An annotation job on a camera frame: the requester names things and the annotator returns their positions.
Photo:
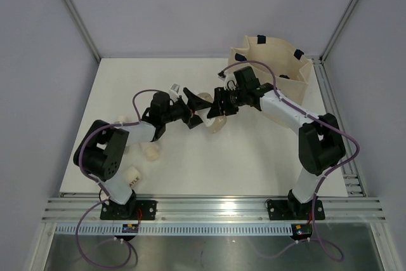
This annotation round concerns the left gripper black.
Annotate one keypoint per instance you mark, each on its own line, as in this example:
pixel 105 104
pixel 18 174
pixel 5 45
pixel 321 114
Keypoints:
pixel 194 103

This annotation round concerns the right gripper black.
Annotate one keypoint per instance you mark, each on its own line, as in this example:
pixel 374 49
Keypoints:
pixel 218 108

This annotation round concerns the cream tube bottle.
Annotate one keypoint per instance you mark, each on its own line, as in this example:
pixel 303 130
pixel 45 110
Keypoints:
pixel 150 151

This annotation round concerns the beige canvas tote bag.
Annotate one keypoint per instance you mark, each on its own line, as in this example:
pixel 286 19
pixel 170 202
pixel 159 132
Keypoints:
pixel 291 68

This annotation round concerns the pale bottle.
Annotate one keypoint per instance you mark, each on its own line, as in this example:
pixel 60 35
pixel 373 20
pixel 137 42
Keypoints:
pixel 121 120

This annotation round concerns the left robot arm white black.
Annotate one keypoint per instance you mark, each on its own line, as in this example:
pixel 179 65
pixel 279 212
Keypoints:
pixel 100 153

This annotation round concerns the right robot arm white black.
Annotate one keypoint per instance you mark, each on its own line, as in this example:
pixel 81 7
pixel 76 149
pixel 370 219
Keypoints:
pixel 320 144

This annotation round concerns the cream bottle with lettering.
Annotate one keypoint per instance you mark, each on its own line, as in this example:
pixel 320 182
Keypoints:
pixel 132 176

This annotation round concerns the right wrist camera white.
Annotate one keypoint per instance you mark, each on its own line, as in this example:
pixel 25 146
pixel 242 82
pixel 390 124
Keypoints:
pixel 229 81

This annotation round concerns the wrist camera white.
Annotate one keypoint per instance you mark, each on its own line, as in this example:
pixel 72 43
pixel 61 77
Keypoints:
pixel 174 91
pixel 229 81

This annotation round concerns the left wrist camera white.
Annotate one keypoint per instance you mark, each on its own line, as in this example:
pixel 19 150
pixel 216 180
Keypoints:
pixel 174 91

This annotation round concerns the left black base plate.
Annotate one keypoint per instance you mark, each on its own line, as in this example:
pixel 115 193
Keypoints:
pixel 141 209

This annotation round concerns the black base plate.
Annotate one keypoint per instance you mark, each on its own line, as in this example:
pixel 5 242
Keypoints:
pixel 280 210
pixel 141 209

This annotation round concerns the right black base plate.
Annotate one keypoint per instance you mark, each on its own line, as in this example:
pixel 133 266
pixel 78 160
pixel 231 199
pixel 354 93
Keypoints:
pixel 280 210

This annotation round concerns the aluminium mounting rail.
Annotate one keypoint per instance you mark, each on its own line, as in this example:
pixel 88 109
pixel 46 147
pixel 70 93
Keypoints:
pixel 222 209

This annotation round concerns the white slotted cable duct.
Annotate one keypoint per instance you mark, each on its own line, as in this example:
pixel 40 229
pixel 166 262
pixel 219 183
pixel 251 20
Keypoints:
pixel 177 229

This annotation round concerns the left aluminium frame post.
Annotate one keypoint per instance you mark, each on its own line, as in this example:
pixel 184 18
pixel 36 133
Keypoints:
pixel 82 29

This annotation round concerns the aluminium frame post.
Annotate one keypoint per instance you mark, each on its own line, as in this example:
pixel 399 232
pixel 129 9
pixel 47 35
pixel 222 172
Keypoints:
pixel 82 29
pixel 343 21

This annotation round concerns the right aluminium frame post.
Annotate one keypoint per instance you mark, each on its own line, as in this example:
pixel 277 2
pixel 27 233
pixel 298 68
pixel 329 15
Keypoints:
pixel 343 21

